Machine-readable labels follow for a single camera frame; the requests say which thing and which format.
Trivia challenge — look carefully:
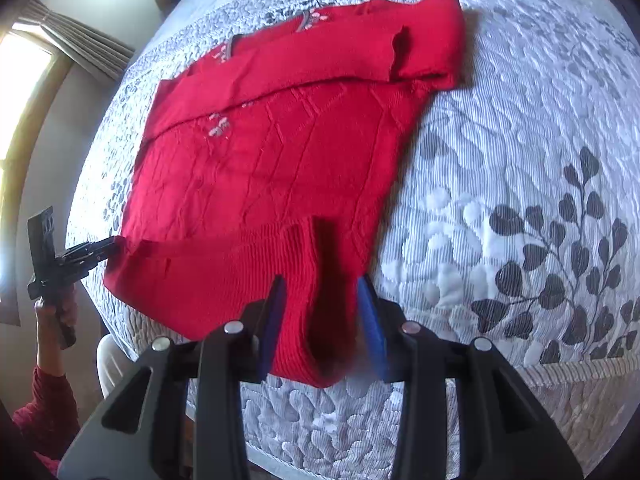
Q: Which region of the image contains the white round stool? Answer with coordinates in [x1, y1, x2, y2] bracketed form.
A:
[96, 334, 134, 398]

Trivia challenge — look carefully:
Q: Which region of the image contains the grey window curtain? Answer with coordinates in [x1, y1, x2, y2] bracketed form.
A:
[13, 0, 134, 82]

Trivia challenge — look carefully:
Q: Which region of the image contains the person's left hand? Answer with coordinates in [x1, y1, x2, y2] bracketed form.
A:
[35, 285, 78, 328]

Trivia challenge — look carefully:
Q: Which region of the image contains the left forearm red sleeve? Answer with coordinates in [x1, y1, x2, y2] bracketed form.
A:
[10, 318, 82, 476]

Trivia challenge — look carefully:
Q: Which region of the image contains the grey quilted floral bedspread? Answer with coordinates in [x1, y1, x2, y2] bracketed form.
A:
[66, 0, 639, 472]

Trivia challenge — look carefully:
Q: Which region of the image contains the red knitted sweater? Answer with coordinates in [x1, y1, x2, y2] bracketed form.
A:
[103, 0, 465, 387]

